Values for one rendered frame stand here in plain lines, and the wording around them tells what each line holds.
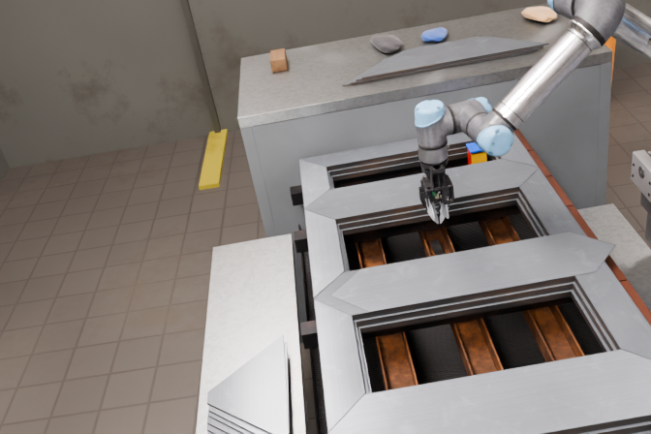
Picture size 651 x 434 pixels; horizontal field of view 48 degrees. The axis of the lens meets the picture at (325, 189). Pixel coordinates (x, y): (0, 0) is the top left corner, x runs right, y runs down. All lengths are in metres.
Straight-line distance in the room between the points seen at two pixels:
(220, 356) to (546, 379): 0.84
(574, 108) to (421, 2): 2.17
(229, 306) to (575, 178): 1.42
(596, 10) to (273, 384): 1.15
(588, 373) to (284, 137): 1.36
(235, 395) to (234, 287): 0.48
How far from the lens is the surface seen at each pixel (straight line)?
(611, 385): 1.66
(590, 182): 2.92
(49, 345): 3.57
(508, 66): 2.62
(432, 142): 1.85
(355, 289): 1.91
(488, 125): 1.76
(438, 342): 2.20
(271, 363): 1.87
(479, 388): 1.63
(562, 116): 2.74
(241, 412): 1.78
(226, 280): 2.25
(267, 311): 2.09
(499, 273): 1.92
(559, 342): 2.01
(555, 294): 1.91
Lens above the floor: 2.06
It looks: 30 degrees down
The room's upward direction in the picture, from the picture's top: 10 degrees counter-clockwise
